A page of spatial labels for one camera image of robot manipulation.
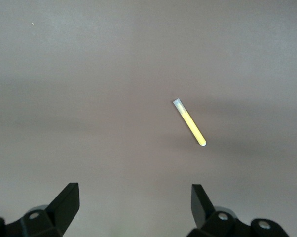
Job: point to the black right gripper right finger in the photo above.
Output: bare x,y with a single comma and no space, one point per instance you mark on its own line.
200,212

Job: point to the yellow highlighter pen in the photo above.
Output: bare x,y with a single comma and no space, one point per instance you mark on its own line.
190,122

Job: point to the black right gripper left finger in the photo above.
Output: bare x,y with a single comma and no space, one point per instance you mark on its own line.
64,207

